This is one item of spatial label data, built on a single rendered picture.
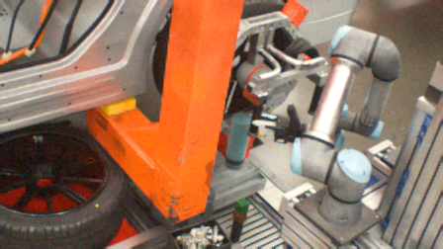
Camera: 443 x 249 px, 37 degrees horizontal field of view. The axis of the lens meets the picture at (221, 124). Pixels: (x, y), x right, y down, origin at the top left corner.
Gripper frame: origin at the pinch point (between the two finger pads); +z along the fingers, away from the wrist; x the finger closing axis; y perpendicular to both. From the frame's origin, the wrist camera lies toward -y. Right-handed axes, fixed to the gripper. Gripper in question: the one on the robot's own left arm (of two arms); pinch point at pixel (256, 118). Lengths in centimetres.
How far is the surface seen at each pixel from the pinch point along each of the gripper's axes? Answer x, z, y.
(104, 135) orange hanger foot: 1, 61, 24
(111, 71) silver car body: 2, 59, -7
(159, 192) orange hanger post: -29.3, 31.0, 21.6
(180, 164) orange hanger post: -35.5, 24.2, 1.3
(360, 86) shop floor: 182, -74, 83
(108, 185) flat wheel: -19, 53, 33
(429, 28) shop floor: 297, -137, 82
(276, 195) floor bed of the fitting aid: 44, -21, 75
